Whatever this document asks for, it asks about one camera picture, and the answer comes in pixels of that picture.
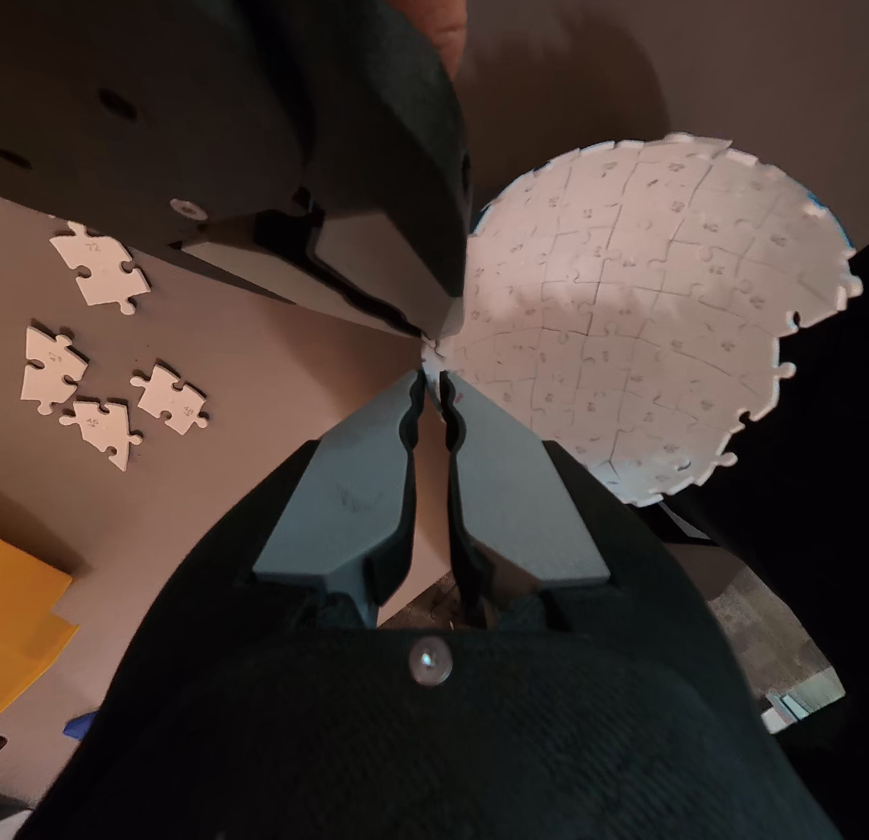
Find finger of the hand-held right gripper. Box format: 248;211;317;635
180;217;423;340
314;208;468;343

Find yellow plastic bin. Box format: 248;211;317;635
0;538;81;715

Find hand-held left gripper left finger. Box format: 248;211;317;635
253;368;425;627

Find puzzle pieces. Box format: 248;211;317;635
20;221;210;472

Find person's right hand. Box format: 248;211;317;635
368;0;469;82

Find person's dark clothed torso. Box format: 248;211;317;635
652;243;869;840

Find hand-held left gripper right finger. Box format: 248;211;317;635
438;370;611;627

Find partly built puzzle ball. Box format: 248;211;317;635
421;133;858;508

